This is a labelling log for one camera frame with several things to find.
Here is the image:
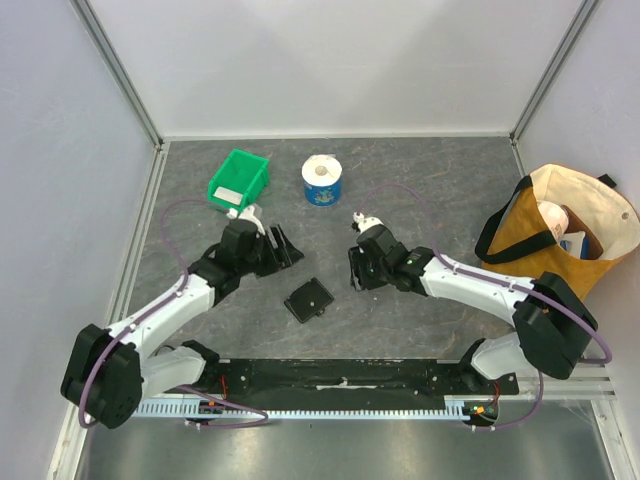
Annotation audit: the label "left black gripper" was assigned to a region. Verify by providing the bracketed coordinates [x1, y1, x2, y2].
[237, 222, 302, 278]

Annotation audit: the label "black leather card holder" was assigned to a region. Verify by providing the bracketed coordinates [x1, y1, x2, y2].
[284, 277, 334, 324]

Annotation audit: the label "green plastic bin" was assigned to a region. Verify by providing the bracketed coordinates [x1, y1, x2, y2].
[207, 149, 269, 210]

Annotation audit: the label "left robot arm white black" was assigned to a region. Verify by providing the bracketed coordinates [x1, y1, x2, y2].
[61, 220, 304, 429]

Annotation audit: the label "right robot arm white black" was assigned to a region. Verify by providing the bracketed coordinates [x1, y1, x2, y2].
[348, 217, 598, 394]

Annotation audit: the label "stack of white cards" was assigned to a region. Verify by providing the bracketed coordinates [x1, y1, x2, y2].
[213, 186, 243, 205]

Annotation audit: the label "toilet paper roll blue wrapper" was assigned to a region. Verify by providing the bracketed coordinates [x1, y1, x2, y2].
[301, 154, 343, 207]

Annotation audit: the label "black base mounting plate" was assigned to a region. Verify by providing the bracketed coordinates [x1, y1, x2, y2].
[195, 359, 519, 397]

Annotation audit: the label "mustard canvas tote bag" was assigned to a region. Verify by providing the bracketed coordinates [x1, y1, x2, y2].
[475, 164, 639, 299]

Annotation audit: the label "items inside tote bag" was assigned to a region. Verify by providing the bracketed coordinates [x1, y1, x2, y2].
[537, 201, 604, 260]

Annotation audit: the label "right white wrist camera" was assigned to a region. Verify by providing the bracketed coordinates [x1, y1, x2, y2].
[351, 212, 383, 235]

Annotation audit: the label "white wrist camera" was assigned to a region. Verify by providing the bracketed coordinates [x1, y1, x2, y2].
[226, 204, 266, 236]
[351, 212, 383, 235]

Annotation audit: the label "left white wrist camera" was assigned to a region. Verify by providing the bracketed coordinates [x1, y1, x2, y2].
[226, 204, 266, 236]

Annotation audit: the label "left aluminium frame post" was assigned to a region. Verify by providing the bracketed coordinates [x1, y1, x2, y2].
[70, 0, 164, 148]

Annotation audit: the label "aluminium frame post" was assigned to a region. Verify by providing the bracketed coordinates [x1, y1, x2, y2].
[70, 0, 164, 148]
[509, 0, 600, 147]

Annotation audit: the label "right aluminium frame post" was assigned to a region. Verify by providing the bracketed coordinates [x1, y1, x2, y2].
[509, 0, 600, 147]

